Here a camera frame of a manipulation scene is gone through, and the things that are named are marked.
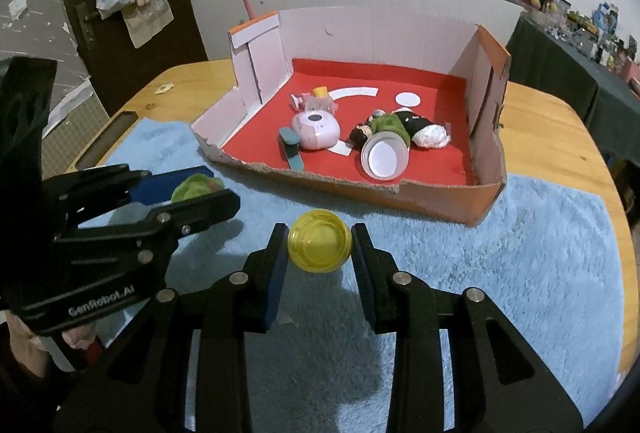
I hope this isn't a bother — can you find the yellow plastic capsule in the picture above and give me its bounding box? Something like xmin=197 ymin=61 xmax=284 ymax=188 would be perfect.
xmin=287 ymin=209 xmax=353 ymax=274

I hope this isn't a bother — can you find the blue fluffy towel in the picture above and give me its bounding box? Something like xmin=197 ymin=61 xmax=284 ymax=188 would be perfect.
xmin=77 ymin=118 xmax=626 ymax=433

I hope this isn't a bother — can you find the pink round device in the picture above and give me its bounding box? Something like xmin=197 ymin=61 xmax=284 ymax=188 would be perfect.
xmin=291 ymin=109 xmax=343 ymax=150

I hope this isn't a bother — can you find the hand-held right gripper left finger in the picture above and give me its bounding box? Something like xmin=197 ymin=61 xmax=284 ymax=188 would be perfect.
xmin=52 ymin=223 xmax=290 ymax=433

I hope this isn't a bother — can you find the black and white cloth roll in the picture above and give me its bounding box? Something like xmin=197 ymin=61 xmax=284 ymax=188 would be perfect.
xmin=395 ymin=110 xmax=452 ymax=148

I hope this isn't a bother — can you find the pink and yellow toy figurine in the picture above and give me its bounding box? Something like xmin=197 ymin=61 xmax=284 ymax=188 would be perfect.
xmin=290 ymin=85 xmax=337 ymax=111

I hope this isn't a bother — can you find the white grid board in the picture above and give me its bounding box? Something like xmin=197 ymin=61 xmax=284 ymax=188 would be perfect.
xmin=42 ymin=78 xmax=96 ymax=138

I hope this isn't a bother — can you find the row of toys and boxes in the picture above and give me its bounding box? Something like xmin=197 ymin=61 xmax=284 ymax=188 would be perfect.
xmin=547 ymin=0 xmax=640 ymax=84

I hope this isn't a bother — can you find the dark-clothed side table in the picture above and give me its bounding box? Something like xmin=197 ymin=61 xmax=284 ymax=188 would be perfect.
xmin=505 ymin=10 xmax=640 ymax=154

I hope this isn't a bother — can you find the person's left hand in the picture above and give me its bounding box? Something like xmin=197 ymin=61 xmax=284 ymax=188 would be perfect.
xmin=7 ymin=328 xmax=98 ymax=381

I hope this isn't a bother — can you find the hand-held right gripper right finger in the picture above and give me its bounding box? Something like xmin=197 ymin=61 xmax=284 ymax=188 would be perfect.
xmin=350 ymin=223 xmax=586 ymax=433

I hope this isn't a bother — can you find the beige paper bag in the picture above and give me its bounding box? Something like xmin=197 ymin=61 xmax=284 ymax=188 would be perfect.
xmin=122 ymin=0 xmax=175 ymax=48

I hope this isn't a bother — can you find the green knitted ball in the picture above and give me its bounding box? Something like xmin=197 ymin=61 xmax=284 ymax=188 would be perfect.
xmin=369 ymin=113 xmax=412 ymax=146
xmin=171 ymin=174 xmax=223 ymax=204

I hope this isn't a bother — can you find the door handle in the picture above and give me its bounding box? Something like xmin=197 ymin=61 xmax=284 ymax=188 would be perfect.
xmin=75 ymin=3 xmax=96 ymax=54

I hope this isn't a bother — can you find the teal clothespin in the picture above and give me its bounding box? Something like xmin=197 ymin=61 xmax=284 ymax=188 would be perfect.
xmin=277 ymin=127 xmax=306 ymax=171

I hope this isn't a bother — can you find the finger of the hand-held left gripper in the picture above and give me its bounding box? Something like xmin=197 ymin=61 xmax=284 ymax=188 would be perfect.
xmin=55 ymin=190 xmax=241 ymax=265
xmin=42 ymin=165 xmax=213 ymax=239

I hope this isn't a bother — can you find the cardboard box with red floor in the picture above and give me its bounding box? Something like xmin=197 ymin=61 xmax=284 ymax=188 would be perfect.
xmin=191 ymin=8 xmax=512 ymax=226

